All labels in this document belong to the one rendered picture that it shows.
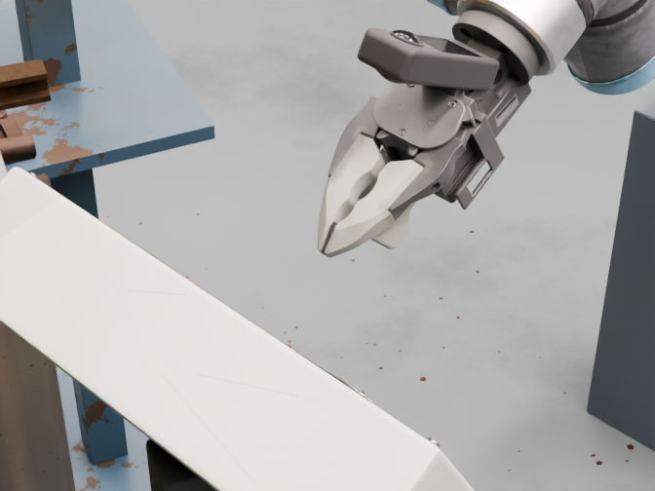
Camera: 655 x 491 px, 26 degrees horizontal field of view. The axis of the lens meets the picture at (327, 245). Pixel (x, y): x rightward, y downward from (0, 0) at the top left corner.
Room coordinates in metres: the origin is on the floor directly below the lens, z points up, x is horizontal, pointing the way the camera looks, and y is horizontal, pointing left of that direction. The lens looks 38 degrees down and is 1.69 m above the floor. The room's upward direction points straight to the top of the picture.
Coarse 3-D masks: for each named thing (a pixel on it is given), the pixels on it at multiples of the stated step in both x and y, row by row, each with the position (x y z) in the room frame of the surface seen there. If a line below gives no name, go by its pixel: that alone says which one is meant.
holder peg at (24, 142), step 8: (16, 136) 1.21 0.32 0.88; (24, 136) 1.21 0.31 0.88; (32, 136) 1.21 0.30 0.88; (0, 144) 1.19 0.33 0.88; (8, 144) 1.19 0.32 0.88; (16, 144) 1.20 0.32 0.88; (24, 144) 1.20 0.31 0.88; (32, 144) 1.20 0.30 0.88; (8, 152) 1.19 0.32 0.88; (16, 152) 1.19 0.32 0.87; (24, 152) 1.19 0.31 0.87; (32, 152) 1.20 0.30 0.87; (8, 160) 1.19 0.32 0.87; (16, 160) 1.19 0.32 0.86; (24, 160) 1.20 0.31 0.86
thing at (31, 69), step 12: (36, 60) 1.14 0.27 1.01; (0, 72) 1.12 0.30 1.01; (12, 72) 1.12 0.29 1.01; (24, 72) 1.12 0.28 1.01; (36, 72) 1.12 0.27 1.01; (0, 84) 1.10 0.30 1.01; (12, 84) 1.11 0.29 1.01; (24, 84) 1.12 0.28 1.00; (36, 84) 1.12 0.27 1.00; (0, 96) 1.11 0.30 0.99; (12, 96) 1.11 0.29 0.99; (24, 96) 1.12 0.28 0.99; (36, 96) 1.12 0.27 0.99; (48, 96) 1.12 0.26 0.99; (0, 108) 1.10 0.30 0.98
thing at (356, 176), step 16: (368, 144) 0.86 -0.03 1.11; (352, 160) 0.85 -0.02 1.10; (368, 160) 0.85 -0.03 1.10; (384, 160) 0.87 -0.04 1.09; (336, 176) 0.84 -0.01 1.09; (352, 176) 0.84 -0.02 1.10; (368, 176) 0.84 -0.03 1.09; (336, 192) 0.83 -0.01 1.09; (352, 192) 0.83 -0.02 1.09; (368, 192) 0.86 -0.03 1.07; (336, 208) 0.82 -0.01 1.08; (352, 208) 0.83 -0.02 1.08; (320, 224) 0.81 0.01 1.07; (320, 240) 0.80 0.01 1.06
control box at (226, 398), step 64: (0, 192) 0.69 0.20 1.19; (0, 256) 0.64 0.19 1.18; (64, 256) 0.63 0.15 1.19; (128, 256) 0.62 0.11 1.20; (0, 320) 0.61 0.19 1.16; (64, 320) 0.59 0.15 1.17; (128, 320) 0.58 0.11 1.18; (192, 320) 0.57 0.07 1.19; (128, 384) 0.55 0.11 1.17; (192, 384) 0.53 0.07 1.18; (256, 384) 0.52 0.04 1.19; (320, 384) 0.52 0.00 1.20; (192, 448) 0.50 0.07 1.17; (256, 448) 0.49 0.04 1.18; (320, 448) 0.48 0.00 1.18; (384, 448) 0.48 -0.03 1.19
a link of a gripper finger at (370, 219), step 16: (384, 176) 0.83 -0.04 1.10; (400, 176) 0.83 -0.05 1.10; (384, 192) 0.82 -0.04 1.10; (400, 192) 0.81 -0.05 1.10; (368, 208) 0.81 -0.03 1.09; (384, 208) 0.81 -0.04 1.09; (336, 224) 0.80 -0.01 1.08; (352, 224) 0.80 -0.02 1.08; (368, 224) 0.80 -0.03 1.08; (384, 224) 0.80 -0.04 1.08; (400, 224) 0.83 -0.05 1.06; (336, 240) 0.80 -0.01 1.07; (352, 240) 0.80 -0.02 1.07; (384, 240) 0.82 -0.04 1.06; (400, 240) 0.83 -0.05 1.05
